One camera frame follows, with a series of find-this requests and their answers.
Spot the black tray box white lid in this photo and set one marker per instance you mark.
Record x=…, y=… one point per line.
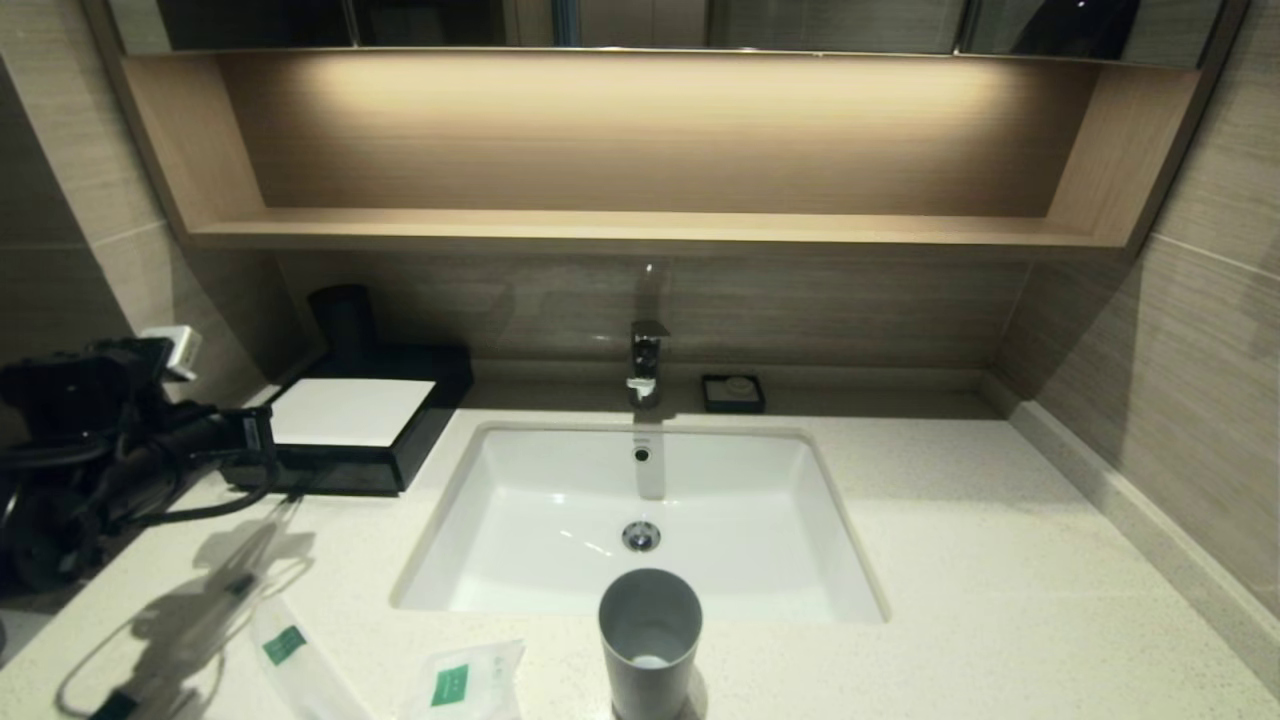
x=350, y=410

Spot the white ceramic sink basin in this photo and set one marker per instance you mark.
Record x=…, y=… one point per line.
x=540, y=540

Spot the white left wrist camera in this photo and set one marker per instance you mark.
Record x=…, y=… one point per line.
x=172, y=352

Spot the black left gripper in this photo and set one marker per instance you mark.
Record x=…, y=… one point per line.
x=235, y=450

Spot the square white sachet green label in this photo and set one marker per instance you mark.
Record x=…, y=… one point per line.
x=450, y=685

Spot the mirror cabinet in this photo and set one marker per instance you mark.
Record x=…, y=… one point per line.
x=800, y=25

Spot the wooden wall shelf niche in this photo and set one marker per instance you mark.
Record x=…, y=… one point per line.
x=640, y=230

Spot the grey tumbler cup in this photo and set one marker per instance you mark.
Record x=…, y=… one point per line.
x=650, y=620

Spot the chrome sink faucet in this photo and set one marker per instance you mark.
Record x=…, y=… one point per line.
x=647, y=360

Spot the black box drawer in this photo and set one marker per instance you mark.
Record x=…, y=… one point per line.
x=340, y=472

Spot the chrome sink drain stopper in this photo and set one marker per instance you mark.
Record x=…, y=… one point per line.
x=641, y=536

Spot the beige soap bar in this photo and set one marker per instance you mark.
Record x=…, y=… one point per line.
x=740, y=385

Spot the black soap dish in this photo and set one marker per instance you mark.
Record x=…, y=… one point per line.
x=712, y=400

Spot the white toothbrush packet green label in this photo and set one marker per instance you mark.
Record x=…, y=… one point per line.
x=115, y=708
x=285, y=645

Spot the black cylindrical cup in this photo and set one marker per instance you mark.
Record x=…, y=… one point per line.
x=343, y=320

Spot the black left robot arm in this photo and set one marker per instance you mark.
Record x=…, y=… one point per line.
x=60, y=400

